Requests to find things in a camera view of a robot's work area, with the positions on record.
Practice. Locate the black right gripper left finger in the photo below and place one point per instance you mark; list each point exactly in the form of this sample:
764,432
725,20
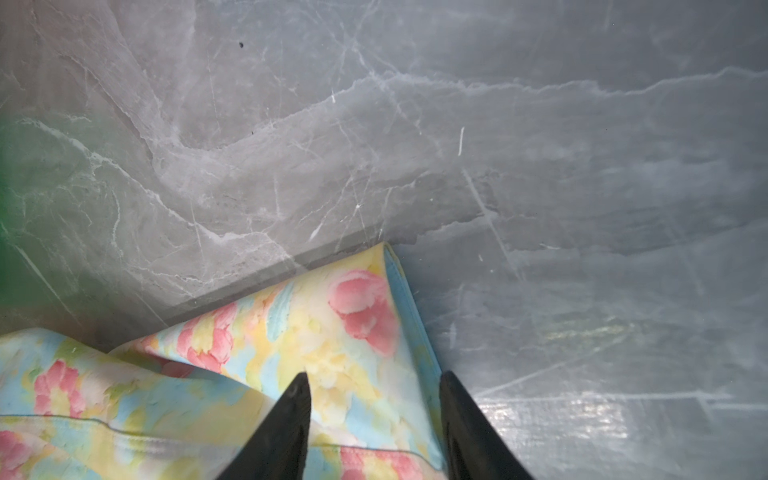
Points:
278,447

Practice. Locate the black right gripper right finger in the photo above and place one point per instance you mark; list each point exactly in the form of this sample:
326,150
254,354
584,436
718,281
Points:
474,449

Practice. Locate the pastel floral skirt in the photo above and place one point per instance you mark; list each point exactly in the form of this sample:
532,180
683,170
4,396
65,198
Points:
179,403

